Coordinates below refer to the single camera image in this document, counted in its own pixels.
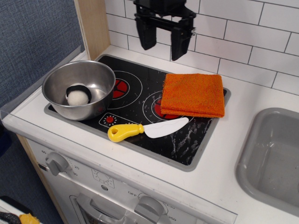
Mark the white toy oven front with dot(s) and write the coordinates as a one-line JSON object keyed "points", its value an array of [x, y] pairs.
{"points": [[88, 196]]}

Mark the folded orange cloth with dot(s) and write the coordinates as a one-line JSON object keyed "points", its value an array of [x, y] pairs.
{"points": [[195, 95]]}

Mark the yellow black object bottom left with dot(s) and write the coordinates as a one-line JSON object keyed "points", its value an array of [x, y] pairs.
{"points": [[11, 218]]}

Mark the grey left oven knob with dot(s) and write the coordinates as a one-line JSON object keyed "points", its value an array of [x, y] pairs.
{"points": [[56, 163]]}

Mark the black toy stove top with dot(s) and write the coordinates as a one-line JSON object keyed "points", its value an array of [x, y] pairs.
{"points": [[136, 99]]}

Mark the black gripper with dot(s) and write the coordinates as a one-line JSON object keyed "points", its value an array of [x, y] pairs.
{"points": [[171, 15]]}

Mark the stainless steel bowl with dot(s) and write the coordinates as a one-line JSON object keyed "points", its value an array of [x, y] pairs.
{"points": [[96, 76]]}

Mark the wooden side panel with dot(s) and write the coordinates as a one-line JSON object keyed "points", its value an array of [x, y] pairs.
{"points": [[93, 23]]}

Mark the grey right oven knob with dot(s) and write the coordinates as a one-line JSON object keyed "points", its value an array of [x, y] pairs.
{"points": [[149, 209]]}

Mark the yellow handled white toy knife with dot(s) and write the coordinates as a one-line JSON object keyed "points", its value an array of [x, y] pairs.
{"points": [[120, 132]]}

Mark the grey toy sink basin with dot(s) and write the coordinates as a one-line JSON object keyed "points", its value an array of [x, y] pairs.
{"points": [[268, 168]]}

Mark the grey oven knob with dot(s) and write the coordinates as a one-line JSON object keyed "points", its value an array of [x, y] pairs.
{"points": [[149, 209], [56, 163]]}

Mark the white black plush ball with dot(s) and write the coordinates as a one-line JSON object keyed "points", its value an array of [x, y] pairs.
{"points": [[78, 94]]}

